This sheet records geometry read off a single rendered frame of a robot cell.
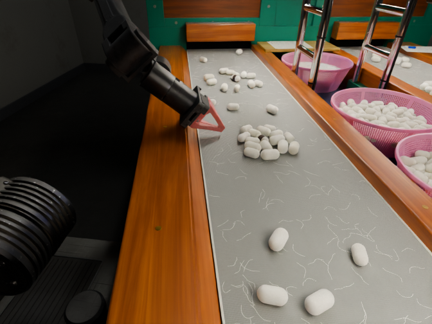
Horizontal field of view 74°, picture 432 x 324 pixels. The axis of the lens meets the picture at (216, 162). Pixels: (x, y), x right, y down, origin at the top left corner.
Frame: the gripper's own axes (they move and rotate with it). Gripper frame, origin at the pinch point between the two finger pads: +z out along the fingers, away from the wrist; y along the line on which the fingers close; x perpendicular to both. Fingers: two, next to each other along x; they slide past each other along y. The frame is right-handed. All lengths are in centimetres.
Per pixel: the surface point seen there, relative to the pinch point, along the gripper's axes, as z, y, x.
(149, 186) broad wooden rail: -10.9, -20.3, 9.1
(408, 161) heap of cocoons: 29.2, -14.1, -22.2
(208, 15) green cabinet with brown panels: -5, 81, -13
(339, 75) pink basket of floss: 37, 39, -30
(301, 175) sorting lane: 11.6, -16.6, -6.9
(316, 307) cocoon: 4.6, -42.0, -2.8
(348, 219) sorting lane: 14.2, -28.2, -8.9
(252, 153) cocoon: 4.4, -10.3, -2.8
